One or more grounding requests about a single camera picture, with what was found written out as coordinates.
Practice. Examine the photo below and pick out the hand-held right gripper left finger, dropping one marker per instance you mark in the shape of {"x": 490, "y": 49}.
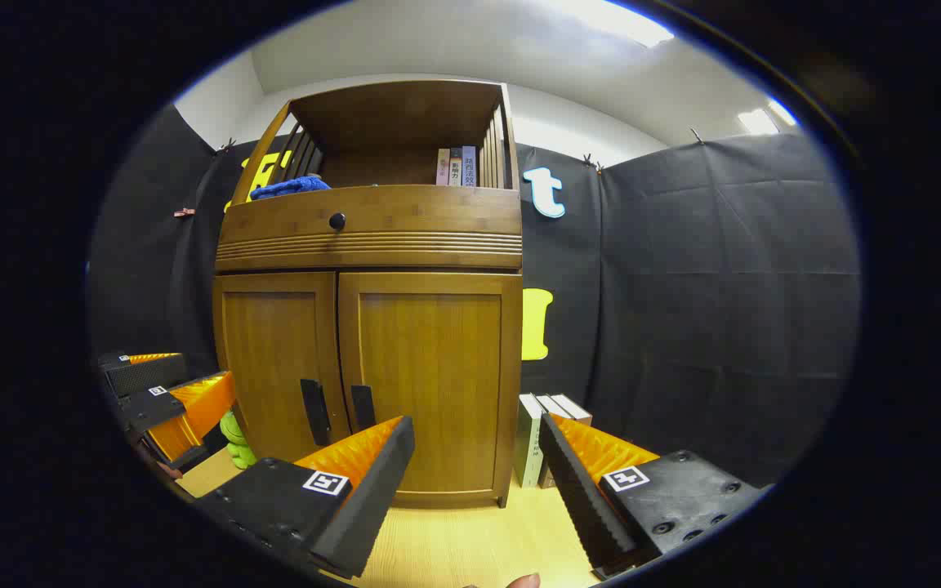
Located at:
{"x": 372, "y": 490}

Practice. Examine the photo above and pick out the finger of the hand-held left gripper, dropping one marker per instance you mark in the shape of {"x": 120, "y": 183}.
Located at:
{"x": 140, "y": 374}
{"x": 148, "y": 407}

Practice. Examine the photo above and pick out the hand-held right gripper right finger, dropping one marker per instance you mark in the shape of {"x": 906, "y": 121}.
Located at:
{"x": 577, "y": 498}

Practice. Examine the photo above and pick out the wooden cabinet door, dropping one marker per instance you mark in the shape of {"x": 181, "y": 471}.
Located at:
{"x": 438, "y": 359}
{"x": 274, "y": 359}

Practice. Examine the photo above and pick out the wooden double-door shoe cabinet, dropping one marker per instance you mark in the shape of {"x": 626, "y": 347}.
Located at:
{"x": 372, "y": 114}

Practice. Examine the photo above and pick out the wooden cabinet drawer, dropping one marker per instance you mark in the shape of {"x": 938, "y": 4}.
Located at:
{"x": 438, "y": 216}

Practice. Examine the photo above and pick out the white and green book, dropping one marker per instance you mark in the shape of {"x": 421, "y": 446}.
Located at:
{"x": 528, "y": 445}

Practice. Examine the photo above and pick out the green toy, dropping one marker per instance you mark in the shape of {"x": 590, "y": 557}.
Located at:
{"x": 235, "y": 441}

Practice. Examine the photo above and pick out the grey-brown book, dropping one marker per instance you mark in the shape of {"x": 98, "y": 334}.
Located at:
{"x": 554, "y": 406}

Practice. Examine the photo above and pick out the blue cloth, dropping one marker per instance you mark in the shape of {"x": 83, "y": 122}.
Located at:
{"x": 291, "y": 187}

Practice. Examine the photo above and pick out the black round drawer knob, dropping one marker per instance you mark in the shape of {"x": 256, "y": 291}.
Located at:
{"x": 337, "y": 220}

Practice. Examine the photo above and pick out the black backdrop cloth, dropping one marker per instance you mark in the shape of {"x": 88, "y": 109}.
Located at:
{"x": 724, "y": 286}

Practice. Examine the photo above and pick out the pink book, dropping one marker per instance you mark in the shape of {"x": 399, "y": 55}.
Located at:
{"x": 443, "y": 167}

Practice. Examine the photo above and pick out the grey book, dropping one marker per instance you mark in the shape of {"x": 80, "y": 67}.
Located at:
{"x": 456, "y": 167}

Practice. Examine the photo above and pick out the lilac book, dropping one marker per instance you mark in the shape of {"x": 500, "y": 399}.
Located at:
{"x": 469, "y": 166}

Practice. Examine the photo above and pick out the small ceiling light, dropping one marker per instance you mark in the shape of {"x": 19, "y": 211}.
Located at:
{"x": 756, "y": 122}

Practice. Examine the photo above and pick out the large ceiling light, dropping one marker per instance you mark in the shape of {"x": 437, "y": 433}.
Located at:
{"x": 626, "y": 23}

